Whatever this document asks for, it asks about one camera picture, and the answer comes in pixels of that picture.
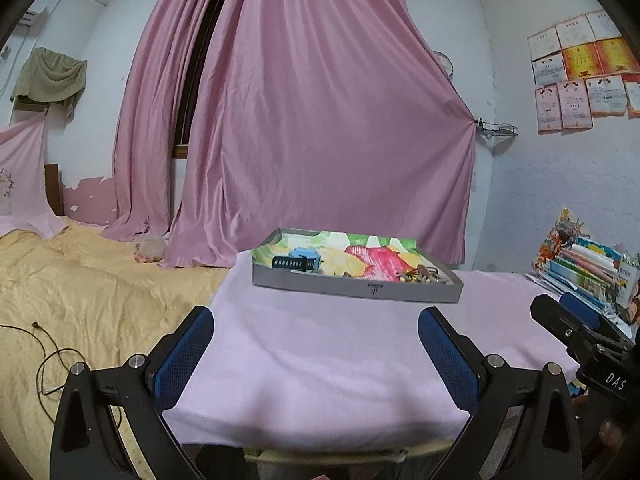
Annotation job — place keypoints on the pink embroidered cloth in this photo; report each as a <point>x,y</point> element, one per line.
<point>25,185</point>

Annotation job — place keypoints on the person's right hand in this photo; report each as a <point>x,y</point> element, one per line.
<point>610,435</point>

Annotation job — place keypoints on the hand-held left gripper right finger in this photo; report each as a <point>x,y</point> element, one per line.
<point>447,360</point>

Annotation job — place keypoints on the yellow bedspread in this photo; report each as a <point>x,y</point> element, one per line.
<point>90,290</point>

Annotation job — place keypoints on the dark window frame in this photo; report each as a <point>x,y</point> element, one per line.
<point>197,75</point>

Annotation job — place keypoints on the brown wooden headboard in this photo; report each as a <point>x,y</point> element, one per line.
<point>52,185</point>

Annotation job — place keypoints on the group of wall certificates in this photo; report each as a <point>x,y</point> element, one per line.
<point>580,80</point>

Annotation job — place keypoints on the stack of colourful books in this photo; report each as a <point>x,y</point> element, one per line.
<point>585,265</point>

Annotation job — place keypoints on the colourful painted paper sheet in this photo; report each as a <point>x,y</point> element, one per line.
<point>370,257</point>

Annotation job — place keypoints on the pink curtain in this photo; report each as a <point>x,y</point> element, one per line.
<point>320,125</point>
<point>150,135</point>

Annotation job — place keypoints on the round wall clock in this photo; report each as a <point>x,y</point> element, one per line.
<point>445,62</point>

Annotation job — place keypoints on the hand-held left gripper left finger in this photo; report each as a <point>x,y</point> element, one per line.
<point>182,355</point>

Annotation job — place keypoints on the pink table cloth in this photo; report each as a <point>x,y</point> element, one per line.
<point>325,360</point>

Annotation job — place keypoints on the beige hair claw clip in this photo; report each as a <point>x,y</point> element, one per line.
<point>425,272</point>

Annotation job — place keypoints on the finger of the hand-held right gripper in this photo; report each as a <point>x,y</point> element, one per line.
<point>560,327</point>
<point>585,312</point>

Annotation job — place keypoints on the grey rectangular tray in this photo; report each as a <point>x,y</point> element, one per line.
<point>320,285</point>

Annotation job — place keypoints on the green towel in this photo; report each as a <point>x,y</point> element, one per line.
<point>50,75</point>

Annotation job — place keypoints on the blue smartwatch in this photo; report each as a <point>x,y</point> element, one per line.
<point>300,260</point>

